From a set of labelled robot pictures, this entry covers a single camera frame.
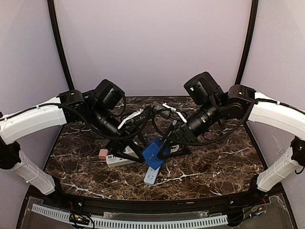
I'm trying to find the blue cube socket adapter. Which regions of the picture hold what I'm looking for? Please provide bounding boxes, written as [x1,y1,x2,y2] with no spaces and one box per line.
[142,136,166,170]

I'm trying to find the pink USB charger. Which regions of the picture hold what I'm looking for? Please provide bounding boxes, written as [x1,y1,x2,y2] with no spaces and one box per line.
[98,149,109,160]

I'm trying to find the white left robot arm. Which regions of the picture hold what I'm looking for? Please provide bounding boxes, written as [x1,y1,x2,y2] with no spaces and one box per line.
[0,79,144,196]

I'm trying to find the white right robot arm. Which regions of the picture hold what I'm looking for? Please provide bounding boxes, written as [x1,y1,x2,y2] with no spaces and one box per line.
[158,72,305,193]

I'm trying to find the light blue power strip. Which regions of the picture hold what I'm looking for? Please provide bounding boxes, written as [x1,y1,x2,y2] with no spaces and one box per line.
[143,167,161,186]

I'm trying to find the white power strip with USB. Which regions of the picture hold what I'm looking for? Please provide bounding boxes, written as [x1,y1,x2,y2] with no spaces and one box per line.
[106,141,136,167]

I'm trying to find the small circuit board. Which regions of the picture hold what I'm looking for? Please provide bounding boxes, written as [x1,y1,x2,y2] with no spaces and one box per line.
[69,213,91,225]

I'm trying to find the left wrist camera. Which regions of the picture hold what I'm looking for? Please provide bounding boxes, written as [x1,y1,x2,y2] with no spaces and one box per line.
[118,107,152,132]

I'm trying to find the white slotted cable duct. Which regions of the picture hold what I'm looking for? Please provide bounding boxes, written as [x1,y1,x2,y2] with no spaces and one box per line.
[31,204,228,229]

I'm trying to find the black frame rail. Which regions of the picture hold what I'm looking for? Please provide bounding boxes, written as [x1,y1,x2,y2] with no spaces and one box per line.
[17,185,297,229]

